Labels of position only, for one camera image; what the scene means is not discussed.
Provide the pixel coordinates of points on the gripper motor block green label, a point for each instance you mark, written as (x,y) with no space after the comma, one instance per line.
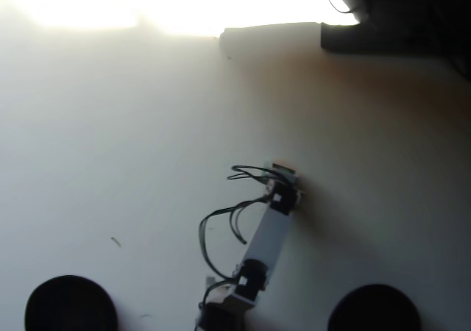
(280,173)

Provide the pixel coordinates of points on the white Koch robot arm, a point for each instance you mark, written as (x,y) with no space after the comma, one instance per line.
(268,235)

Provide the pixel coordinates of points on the black round bowl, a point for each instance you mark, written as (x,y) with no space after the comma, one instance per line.
(373,309)
(70,305)

